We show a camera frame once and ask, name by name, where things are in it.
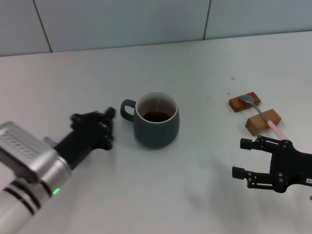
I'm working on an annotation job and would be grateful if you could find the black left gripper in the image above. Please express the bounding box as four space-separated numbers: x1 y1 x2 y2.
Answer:
54 106 117 171

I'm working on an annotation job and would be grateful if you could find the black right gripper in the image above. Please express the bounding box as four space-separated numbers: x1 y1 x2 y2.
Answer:
232 135 312 194

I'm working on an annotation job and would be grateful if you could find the pink handled metal spoon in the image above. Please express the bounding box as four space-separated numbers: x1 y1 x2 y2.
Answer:
238 95 289 141

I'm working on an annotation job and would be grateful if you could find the grey ceramic cup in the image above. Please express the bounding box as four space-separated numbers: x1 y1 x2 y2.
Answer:
119 91 181 150

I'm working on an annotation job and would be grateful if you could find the light notched wooden block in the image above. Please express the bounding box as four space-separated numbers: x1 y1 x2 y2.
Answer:
245 108 282 137

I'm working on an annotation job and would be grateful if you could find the dark coffee liquid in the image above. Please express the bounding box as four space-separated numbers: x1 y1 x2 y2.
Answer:
141 111 170 123

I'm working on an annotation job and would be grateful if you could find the dark flat wooden block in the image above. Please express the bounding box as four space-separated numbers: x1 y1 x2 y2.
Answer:
228 91 262 114

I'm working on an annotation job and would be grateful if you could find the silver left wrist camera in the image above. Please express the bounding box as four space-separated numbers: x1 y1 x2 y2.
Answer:
0 121 58 184

